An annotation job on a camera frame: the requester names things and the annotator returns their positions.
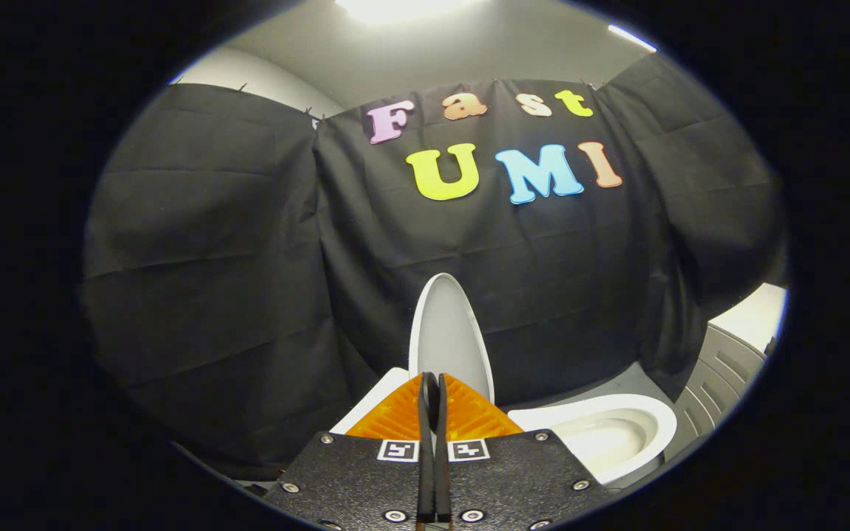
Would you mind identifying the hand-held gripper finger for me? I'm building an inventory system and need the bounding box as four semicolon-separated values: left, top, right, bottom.
263;372;435;531
434;372;612;531

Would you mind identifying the white toilet lid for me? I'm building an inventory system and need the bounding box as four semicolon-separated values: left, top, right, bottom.
408;272;497;406

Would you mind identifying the white toilet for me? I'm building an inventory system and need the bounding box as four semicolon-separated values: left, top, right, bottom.
329;367;678;491

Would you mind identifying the white toilet seat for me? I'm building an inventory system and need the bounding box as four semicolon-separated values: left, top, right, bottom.
506;393;678;485

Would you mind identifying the black backdrop cloth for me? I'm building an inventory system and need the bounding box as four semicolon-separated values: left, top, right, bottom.
84;53;787;480

